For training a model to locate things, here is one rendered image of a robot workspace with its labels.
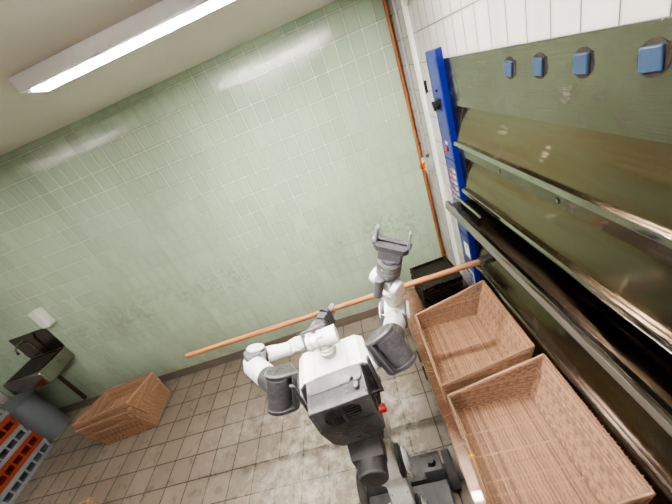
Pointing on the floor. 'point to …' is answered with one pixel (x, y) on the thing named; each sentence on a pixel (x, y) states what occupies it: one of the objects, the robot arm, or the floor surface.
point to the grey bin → (36, 414)
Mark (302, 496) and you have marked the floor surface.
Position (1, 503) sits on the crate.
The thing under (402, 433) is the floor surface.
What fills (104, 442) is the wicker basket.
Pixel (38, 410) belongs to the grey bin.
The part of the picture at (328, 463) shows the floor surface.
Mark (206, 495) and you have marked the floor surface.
